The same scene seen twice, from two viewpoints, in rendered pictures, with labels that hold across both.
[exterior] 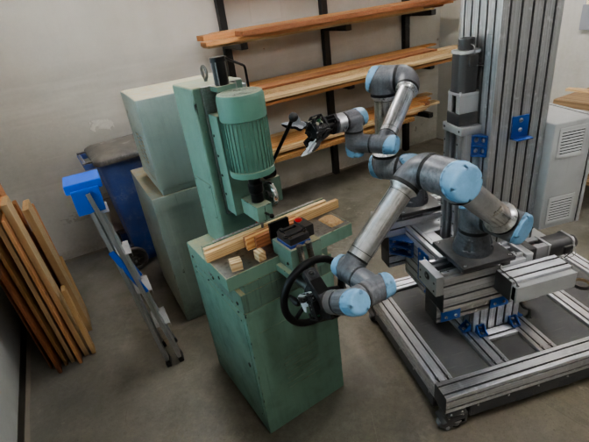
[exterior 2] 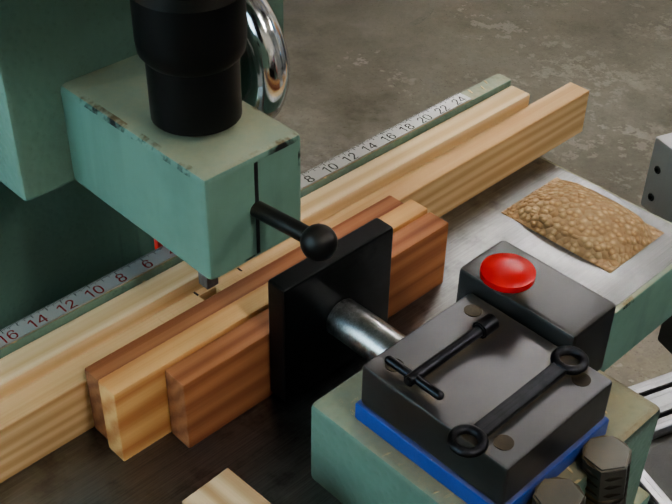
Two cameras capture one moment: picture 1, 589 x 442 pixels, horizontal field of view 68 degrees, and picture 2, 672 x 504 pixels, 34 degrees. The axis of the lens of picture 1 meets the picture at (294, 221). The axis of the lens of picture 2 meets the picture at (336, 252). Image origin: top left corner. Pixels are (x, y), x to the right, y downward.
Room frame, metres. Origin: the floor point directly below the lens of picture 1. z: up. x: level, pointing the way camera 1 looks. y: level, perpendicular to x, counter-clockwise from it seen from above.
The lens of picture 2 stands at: (1.07, 0.19, 1.39)
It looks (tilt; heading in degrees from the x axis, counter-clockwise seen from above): 38 degrees down; 345
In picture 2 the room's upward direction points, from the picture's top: 1 degrees clockwise
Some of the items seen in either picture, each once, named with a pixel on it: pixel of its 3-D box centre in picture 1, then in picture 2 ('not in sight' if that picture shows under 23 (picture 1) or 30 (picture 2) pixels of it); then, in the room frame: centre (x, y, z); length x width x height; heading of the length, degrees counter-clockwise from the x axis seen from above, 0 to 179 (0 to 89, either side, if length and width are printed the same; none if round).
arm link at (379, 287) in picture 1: (372, 287); not in sight; (1.04, -0.20, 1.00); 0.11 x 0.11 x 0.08; 29
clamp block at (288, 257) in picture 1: (297, 248); (478, 459); (1.45, 0.00, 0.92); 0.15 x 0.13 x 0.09; 120
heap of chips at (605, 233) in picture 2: (330, 218); (583, 213); (1.67, -0.16, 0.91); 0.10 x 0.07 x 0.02; 30
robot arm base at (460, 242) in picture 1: (473, 237); not in sight; (1.43, -0.68, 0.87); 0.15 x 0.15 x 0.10
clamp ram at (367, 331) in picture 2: (283, 232); (366, 333); (1.53, 0.05, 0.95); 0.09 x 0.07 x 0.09; 120
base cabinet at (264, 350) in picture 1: (268, 323); not in sight; (1.70, 0.20, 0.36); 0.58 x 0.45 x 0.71; 30
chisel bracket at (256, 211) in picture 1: (258, 209); (183, 166); (1.62, 0.14, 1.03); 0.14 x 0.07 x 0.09; 30
